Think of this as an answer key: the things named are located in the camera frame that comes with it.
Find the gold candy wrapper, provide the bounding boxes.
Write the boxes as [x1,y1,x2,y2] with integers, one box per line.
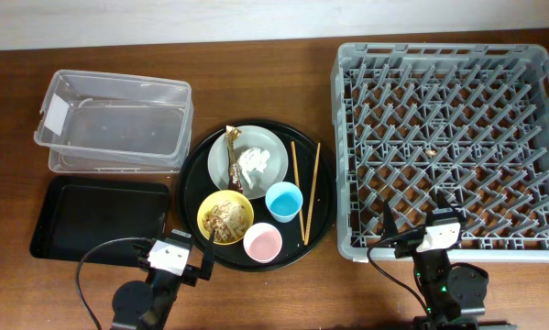
[225,126,243,193]

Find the black rectangular tray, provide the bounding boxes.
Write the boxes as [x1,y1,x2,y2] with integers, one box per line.
[29,176,170,261]

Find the pink cup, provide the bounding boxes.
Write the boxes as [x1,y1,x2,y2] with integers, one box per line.
[243,223,282,263]

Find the grey plate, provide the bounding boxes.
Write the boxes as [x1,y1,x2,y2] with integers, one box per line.
[207,126,289,200]

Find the clear plastic bin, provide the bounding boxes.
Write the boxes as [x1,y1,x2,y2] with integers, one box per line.
[34,70,194,172]

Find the yellow bowl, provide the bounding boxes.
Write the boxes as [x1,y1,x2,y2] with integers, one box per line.
[197,190,255,246]

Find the white tissue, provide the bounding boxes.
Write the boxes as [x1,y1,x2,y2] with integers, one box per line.
[237,148,270,189]

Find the food scraps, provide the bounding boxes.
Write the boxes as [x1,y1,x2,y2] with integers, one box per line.
[203,200,249,244]

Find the blue cup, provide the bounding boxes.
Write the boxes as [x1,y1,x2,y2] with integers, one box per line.
[265,181,303,223]

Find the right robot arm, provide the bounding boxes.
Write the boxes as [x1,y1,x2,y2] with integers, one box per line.
[376,192,489,329]

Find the wooden chopstick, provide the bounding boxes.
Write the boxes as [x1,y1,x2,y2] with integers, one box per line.
[291,141,305,243]
[304,142,321,246]

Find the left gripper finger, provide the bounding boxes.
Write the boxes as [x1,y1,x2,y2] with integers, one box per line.
[132,213,166,252]
[198,231,215,281]

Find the grey dishwasher rack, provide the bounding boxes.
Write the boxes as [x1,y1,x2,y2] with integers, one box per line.
[330,43,549,263]

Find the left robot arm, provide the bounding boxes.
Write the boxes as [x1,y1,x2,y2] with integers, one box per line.
[111,229,214,330]

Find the round black tray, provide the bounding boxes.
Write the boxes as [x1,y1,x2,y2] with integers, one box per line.
[174,119,337,272]

